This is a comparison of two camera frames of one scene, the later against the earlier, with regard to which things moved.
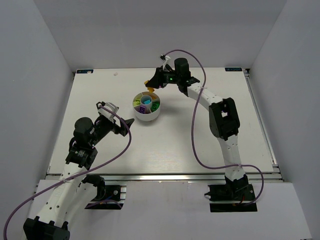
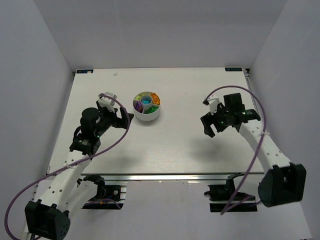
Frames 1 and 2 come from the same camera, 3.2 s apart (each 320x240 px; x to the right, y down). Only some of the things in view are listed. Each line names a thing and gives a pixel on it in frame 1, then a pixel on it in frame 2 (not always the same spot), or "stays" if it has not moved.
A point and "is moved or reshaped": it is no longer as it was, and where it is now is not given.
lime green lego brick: [136, 103] -> [138, 97]
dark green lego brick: [155, 106] is moved or reshaped
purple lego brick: [142, 109] is moved or reshaped
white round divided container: [146, 105] stays
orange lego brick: [150, 89] -> [155, 99]
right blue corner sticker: [233, 69] stays
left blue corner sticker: [84, 71] stays
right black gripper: [160, 78] -> [216, 120]
